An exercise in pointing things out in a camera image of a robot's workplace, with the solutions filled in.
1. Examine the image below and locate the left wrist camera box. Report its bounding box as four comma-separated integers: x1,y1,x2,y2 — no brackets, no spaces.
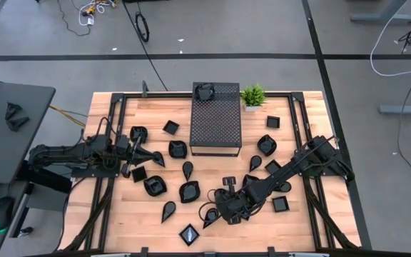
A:
115,134,132,156

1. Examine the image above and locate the coiled black cable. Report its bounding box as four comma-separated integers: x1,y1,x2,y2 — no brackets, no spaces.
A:
134,11,151,44

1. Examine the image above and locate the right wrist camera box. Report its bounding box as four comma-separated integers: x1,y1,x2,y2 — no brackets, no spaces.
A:
228,194,249,215

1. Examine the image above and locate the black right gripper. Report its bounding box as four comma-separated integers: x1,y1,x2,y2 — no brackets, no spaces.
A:
208,176,250,226

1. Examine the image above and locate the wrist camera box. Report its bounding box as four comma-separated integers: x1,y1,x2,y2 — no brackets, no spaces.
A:
228,194,249,215
115,134,132,156

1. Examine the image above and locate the black desk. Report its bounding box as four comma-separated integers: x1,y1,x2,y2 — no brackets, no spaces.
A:
0,80,56,185

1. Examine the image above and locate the black perforated metal shelf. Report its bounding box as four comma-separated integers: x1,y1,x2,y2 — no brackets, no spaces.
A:
189,81,243,158

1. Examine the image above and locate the black computer mouse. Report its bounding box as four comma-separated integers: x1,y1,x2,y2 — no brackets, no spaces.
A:
0,196,16,231

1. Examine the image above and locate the black plastic bracket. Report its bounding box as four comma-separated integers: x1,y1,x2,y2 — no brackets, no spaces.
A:
4,102,24,121
5,116,31,133

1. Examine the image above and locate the grey desk leg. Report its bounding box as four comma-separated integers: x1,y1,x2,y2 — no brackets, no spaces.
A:
350,0,411,25
379,96,411,116

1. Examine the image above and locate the white yellow cable bundle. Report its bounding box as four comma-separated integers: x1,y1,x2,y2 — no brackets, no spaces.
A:
78,0,117,26

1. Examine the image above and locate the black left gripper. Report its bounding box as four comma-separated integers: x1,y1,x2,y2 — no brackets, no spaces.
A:
115,130,158,178

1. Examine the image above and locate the long black floor cable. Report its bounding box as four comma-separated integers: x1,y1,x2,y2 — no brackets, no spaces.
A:
121,0,169,92

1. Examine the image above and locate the green plant in white pot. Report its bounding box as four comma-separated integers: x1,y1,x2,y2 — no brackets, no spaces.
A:
240,84,267,113

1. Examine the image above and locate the white floor cable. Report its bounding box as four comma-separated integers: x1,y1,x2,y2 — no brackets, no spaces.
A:
369,0,411,78

